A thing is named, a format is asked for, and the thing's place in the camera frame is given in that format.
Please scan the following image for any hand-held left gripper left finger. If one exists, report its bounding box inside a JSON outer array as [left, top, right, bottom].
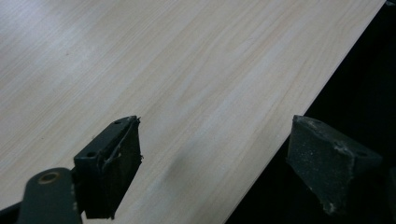
[[73, 115, 144, 220]]

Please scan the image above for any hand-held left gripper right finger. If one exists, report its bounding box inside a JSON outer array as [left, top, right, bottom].
[[286, 114, 383, 217]]

